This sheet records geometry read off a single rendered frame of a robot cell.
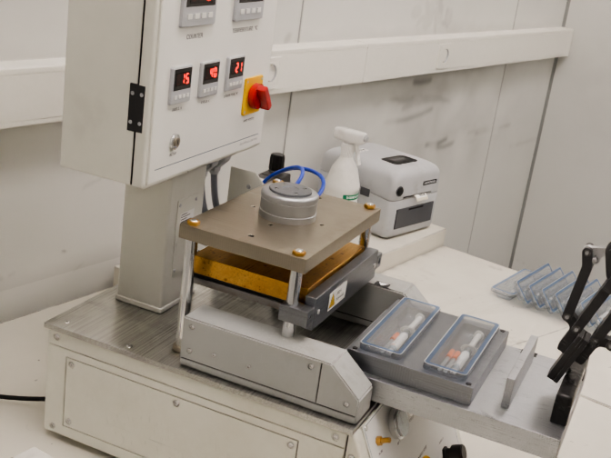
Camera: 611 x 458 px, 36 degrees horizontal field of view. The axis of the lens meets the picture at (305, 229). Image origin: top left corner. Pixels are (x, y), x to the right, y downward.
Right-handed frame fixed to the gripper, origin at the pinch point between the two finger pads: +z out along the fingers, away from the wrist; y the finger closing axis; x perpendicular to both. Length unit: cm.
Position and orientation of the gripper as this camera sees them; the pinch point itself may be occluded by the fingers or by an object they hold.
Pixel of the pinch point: (568, 355)
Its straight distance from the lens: 123.3
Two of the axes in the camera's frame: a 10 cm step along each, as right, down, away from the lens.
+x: 4.0, -2.5, 8.8
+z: -4.4, 7.9, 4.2
